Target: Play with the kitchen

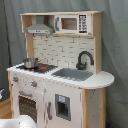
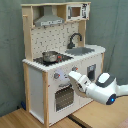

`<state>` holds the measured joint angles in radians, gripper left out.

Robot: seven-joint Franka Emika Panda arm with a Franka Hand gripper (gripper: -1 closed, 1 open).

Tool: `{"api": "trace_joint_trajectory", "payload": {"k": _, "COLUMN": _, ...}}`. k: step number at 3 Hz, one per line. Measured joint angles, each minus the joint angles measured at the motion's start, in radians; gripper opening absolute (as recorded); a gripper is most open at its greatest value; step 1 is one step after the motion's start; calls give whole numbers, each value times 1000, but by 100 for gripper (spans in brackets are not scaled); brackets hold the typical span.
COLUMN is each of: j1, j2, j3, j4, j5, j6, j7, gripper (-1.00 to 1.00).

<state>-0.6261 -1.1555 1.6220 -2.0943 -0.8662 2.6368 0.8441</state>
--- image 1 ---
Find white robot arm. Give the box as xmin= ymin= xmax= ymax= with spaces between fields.
xmin=0 ymin=115 xmax=37 ymax=128

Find wooden toy kitchen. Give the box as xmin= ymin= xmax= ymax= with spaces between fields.
xmin=8 ymin=11 xmax=114 ymax=128

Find black toy faucet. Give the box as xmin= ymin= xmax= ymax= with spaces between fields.
xmin=76 ymin=51 xmax=94 ymax=70

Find grey toy sink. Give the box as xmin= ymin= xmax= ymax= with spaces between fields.
xmin=53 ymin=68 xmax=93 ymax=81

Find black toy stovetop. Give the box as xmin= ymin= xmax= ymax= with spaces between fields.
xmin=19 ymin=63 xmax=56 ymax=74

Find small metal pot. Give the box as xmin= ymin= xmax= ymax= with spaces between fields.
xmin=23 ymin=58 xmax=40 ymax=68

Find right red stove knob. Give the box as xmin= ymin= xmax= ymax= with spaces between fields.
xmin=31 ymin=81 xmax=37 ymax=87

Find red stove knob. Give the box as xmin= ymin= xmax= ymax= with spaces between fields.
xmin=12 ymin=76 xmax=19 ymax=83
xmin=31 ymin=81 xmax=37 ymax=87

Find white cabinet door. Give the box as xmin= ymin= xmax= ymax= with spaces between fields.
xmin=45 ymin=82 xmax=82 ymax=128

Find white toy microwave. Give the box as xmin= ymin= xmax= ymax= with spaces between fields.
xmin=55 ymin=14 xmax=92 ymax=34

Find grey range hood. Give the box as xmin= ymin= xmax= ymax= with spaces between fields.
xmin=25 ymin=16 xmax=53 ymax=35

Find left red stove knob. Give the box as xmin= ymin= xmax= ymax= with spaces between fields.
xmin=12 ymin=76 xmax=19 ymax=83

